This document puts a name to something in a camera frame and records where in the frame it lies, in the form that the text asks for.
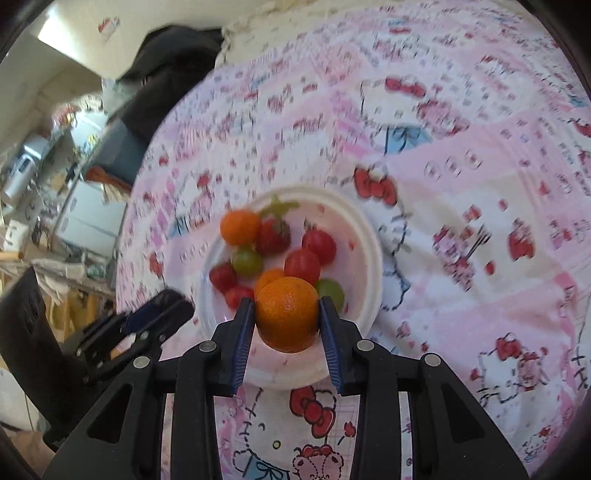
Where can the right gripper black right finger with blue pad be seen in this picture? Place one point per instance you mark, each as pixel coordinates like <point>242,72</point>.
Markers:
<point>453,437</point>

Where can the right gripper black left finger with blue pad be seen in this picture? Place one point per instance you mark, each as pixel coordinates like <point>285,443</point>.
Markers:
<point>120,436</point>

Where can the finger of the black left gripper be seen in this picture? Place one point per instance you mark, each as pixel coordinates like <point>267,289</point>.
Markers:
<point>160,316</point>

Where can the small red grape tomato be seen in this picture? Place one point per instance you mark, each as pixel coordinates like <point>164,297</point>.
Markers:
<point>223,277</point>

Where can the small green grape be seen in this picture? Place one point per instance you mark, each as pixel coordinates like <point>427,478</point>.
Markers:
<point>246,262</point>

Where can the medium orange mandarin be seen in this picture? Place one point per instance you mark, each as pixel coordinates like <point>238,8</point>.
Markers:
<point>267,277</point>

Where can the small orange mandarin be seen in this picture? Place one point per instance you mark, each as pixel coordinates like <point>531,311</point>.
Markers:
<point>240,227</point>

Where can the large orange mandarin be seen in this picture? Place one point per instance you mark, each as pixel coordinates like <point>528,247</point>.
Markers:
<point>287,314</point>

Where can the small red strawberry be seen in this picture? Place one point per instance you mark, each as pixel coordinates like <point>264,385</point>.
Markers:
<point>274,237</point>

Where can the dark red cherry tomato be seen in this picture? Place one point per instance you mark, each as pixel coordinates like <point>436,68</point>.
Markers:
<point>303,264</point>

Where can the green lime fruit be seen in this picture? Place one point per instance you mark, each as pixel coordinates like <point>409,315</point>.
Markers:
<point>327,287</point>

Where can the red tomato with stem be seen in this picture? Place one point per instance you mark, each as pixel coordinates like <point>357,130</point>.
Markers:
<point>321,244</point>

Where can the white drawer cabinet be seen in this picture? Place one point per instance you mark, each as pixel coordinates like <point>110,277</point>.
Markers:
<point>87,222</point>

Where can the black clothing pile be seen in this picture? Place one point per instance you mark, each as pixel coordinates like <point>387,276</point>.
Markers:
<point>168,64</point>

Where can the pink Hello Kitty bedsheet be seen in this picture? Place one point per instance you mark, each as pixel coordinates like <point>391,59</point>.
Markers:
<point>458,127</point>

